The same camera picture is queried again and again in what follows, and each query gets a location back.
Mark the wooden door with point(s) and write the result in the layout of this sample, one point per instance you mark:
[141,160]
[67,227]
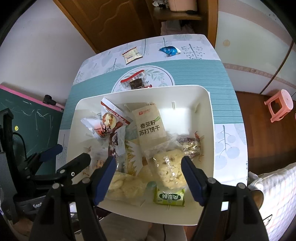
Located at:
[97,20]

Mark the green snack packet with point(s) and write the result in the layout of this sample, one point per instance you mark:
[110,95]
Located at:
[170,197]

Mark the clear packet with brown cake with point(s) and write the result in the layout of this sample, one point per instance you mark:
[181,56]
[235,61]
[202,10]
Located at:
[136,83]

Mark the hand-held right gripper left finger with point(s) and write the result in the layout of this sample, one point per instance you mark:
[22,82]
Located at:
[105,180]

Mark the pale rice cracker packet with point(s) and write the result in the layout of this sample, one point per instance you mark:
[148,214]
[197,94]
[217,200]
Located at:
[124,187]

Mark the black plug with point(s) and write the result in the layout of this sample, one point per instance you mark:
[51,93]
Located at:
[49,99]

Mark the green chalkboard pink frame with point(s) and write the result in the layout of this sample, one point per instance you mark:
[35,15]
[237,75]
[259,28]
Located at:
[30,120]

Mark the clear puffed rice packet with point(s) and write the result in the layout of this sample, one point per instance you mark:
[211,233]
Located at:
[168,171]

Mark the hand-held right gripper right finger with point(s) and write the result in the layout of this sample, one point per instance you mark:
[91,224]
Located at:
[192,180]

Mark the wooden shelf unit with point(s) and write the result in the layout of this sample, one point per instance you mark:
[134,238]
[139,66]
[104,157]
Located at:
[178,16]

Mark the pink plastic stool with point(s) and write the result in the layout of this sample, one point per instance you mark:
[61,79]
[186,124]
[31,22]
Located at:
[281,96]

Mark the blue candy packet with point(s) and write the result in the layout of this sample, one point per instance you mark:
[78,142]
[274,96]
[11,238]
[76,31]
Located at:
[170,51]

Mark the small beige labelled packet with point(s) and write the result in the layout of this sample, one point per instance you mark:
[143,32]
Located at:
[131,55]

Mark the white plastic bin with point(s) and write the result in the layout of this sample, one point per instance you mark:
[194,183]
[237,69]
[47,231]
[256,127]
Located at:
[185,111]

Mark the printed teal tablecloth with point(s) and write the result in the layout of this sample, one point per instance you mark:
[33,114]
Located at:
[208,74]

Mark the red brown cake packet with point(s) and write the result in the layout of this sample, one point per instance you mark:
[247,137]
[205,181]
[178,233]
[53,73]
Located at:
[115,118]

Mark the pink plastic basket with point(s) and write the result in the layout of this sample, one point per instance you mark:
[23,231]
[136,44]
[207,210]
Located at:
[182,4]

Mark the small white brown snack packet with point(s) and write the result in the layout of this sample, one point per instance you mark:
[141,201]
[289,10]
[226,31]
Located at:
[98,163]

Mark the beige printed cracker packet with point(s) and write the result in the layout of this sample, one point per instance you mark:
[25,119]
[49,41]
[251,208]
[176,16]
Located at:
[149,129]

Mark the checkered white cloth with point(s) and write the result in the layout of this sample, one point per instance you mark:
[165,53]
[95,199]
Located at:
[277,185]

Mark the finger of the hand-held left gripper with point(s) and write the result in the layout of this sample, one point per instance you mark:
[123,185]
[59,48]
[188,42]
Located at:
[49,153]
[74,165]

